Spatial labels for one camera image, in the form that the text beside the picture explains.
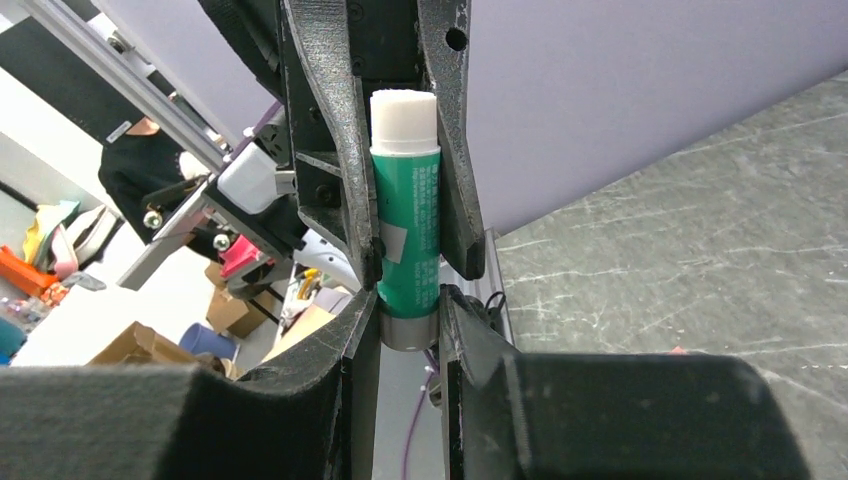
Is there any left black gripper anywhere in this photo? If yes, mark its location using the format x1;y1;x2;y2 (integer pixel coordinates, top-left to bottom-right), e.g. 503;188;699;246
279;0;485;290

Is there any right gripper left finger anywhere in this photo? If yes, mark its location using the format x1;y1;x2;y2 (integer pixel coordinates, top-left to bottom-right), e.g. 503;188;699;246
1;291;379;479

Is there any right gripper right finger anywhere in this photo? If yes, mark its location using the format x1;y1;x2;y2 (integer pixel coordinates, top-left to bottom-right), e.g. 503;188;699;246
439;285;811;479

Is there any green glue stick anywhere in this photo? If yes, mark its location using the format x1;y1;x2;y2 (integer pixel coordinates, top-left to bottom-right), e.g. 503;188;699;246
370;89;441;352

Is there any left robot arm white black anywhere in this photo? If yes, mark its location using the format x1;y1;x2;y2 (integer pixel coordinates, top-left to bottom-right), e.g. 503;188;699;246
196;1;486;288

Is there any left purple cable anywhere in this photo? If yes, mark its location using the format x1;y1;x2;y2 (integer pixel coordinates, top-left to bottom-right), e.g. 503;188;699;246
400;351;442;480

